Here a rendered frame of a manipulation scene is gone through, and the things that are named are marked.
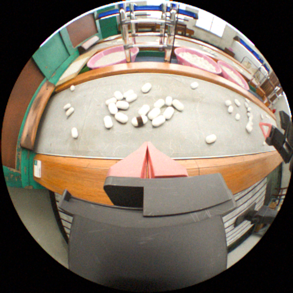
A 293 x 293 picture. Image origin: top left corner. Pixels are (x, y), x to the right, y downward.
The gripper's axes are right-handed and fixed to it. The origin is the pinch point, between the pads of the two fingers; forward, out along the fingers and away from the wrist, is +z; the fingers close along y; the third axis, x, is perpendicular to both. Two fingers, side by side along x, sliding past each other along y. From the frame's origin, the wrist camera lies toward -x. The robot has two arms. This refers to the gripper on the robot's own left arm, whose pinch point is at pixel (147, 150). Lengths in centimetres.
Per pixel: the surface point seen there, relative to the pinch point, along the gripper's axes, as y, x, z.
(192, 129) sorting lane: -11.9, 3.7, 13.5
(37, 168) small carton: 37.4, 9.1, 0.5
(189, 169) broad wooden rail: -8.9, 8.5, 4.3
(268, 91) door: -459, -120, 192
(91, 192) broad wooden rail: 12.6, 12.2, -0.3
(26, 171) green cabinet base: 47.4, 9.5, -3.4
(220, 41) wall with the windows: -367, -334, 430
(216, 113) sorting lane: -22.0, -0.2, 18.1
